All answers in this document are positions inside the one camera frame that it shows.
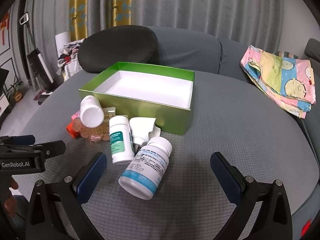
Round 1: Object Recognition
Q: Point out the colourful cartoon cloth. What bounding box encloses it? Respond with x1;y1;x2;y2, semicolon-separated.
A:
240;46;316;119

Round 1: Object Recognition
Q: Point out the upright vacuum cleaner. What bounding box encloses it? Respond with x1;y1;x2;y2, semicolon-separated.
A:
19;12;56;93

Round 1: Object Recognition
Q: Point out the plain white pill bottle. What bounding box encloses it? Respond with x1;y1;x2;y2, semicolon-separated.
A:
80;95;104;128

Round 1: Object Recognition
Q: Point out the black television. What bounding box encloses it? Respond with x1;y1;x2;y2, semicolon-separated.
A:
0;68;9;96

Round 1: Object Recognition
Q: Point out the amber translucent hair claw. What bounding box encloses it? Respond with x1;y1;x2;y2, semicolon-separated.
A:
72;118;110;151

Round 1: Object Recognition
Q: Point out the white bottle blue label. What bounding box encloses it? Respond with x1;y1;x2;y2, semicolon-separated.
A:
118;137;172;200

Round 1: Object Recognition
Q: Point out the white bottle green label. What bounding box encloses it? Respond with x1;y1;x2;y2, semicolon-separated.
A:
109;115;135;165

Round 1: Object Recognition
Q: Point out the grey curtain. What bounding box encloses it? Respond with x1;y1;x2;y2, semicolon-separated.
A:
24;0;286;53

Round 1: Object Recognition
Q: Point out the white plug adapter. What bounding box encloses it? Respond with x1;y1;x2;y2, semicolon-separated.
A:
129;117;161;153

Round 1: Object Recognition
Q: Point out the yellow patterned curtain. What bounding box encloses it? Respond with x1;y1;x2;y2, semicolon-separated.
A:
68;0;132;40

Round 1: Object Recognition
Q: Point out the green cardboard box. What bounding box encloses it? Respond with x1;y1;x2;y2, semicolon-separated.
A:
79;62;195;135

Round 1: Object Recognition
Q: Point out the pink orange-capped tube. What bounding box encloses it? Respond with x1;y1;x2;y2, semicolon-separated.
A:
66;111;81;139

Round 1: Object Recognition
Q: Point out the potted plant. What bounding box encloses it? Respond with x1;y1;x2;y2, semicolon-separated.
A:
7;80;23;102

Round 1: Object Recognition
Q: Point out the black round cushion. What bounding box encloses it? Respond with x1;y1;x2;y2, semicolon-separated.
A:
78;25;158;73

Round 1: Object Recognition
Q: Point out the person's left hand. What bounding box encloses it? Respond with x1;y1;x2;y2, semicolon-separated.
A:
3;178;28;222

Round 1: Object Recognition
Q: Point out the red chinese knot decoration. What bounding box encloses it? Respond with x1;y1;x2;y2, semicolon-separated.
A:
0;11;10;55

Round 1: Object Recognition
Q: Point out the pile of clothes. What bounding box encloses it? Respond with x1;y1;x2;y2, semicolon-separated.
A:
55;31;85;82

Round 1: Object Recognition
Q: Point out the cream plastic hair clip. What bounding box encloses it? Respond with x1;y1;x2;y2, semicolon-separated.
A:
102;107;116;125

